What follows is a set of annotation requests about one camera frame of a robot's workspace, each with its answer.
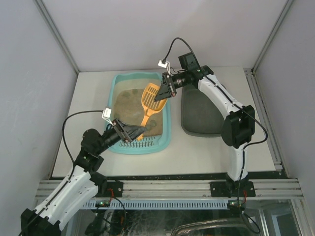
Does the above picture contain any orange plastic litter scoop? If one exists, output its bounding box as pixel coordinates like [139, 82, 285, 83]
[140, 83, 167, 136]

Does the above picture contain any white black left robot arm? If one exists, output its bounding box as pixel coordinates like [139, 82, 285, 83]
[20, 119, 147, 236]

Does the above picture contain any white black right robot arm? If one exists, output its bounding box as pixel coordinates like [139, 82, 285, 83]
[154, 53, 255, 182]

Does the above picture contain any teal plastic litter box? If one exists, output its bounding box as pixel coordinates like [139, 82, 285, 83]
[108, 72, 171, 155]

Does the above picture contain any dark grey plastic bin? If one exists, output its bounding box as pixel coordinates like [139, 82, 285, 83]
[181, 85, 224, 138]

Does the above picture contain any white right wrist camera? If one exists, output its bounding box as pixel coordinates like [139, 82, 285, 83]
[158, 59, 170, 74]

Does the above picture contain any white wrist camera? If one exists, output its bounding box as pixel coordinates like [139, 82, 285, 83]
[158, 59, 170, 74]
[101, 107, 113, 125]

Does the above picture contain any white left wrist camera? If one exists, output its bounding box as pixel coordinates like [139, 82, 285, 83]
[101, 107, 113, 125]

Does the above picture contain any black right camera cable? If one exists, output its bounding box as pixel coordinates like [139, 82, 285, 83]
[163, 37, 199, 71]

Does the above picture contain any black camera cable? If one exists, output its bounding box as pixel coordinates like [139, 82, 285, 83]
[62, 110, 104, 164]
[163, 37, 199, 71]

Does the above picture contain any black left camera cable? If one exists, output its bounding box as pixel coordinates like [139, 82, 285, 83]
[62, 110, 104, 164]

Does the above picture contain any aluminium mounting rail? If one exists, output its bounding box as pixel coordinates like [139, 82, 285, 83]
[36, 178, 304, 200]

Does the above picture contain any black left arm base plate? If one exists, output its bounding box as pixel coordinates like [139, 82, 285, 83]
[96, 181, 124, 198]

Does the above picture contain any blue slotted cable duct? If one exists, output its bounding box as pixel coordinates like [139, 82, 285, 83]
[81, 199, 228, 210]

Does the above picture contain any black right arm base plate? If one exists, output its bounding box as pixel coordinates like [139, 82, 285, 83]
[210, 181, 256, 198]

